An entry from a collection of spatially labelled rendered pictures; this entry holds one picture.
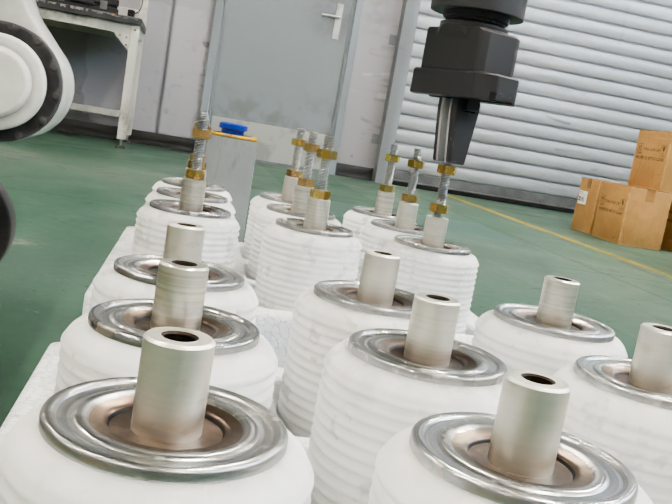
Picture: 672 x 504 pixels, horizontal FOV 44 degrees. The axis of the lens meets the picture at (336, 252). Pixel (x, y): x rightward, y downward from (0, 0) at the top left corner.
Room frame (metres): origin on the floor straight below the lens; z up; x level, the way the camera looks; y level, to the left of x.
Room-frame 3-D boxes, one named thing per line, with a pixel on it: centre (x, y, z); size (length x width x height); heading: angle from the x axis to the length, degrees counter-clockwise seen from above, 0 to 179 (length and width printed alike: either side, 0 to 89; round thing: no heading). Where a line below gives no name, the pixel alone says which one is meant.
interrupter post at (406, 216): (0.93, -0.07, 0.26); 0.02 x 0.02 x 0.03
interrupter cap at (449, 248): (0.82, -0.09, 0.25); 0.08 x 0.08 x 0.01
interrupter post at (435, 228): (0.82, -0.09, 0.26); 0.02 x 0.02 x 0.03
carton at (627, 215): (4.42, -1.49, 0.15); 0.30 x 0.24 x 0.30; 11
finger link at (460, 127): (0.81, -0.10, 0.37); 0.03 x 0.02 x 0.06; 125
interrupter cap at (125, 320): (0.36, 0.07, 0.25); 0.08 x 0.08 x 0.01
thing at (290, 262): (0.80, 0.02, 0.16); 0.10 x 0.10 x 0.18
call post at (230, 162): (1.18, 0.17, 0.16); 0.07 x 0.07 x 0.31; 10
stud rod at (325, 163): (0.80, 0.02, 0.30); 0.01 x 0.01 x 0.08
